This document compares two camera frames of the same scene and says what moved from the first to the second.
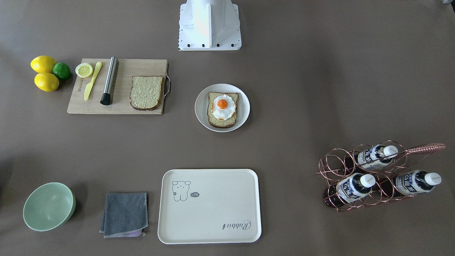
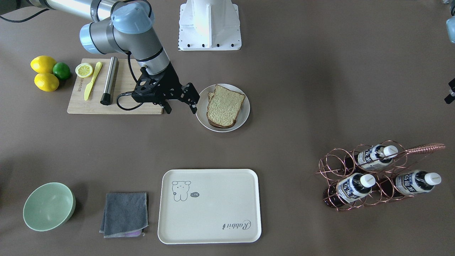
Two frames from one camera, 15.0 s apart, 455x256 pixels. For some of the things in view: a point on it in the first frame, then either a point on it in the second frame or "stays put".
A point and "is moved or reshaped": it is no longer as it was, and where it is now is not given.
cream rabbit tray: [209, 206] stays put
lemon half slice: [84, 70] stays put
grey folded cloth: [123, 213] stays put
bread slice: [146, 92] is moved or reshaped
